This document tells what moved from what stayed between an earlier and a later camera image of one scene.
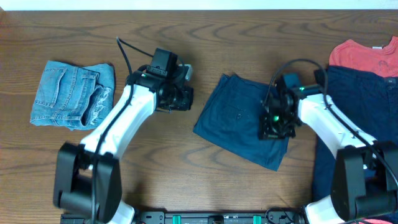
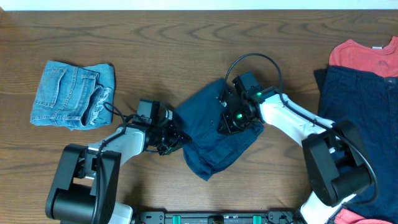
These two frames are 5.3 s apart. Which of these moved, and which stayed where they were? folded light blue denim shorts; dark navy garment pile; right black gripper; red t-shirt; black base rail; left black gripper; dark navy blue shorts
Moved: right black gripper; dark navy blue shorts; left black gripper
Stayed: dark navy garment pile; folded light blue denim shorts; black base rail; red t-shirt
